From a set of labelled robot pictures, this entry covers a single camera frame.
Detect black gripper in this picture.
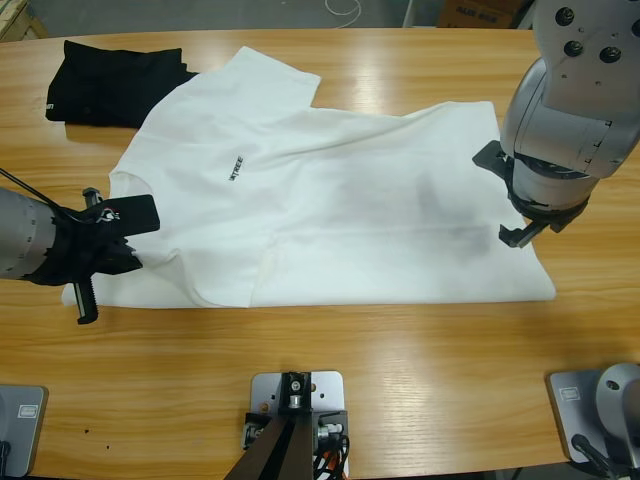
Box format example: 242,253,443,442
29,187,145,326
498,169,591,250

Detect white t-shirt with black logo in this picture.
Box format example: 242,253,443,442
60,45,557,309

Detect folded black garment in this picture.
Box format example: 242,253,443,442
44,39,201,130

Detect cardboard box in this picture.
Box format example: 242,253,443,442
438,0,516,29

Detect wooden crate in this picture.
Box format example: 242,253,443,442
0,0,51,42

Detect black clamp block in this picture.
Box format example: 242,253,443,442
243,408,350,454

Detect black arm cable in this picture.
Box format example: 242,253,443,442
0,167,71,216

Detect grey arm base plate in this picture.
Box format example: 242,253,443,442
545,369,640,465
0,383,50,479

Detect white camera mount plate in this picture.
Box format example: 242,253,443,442
249,370,347,419

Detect dark camera post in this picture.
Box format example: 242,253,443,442
227,370,321,480

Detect white cable loop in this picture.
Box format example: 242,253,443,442
323,0,362,25

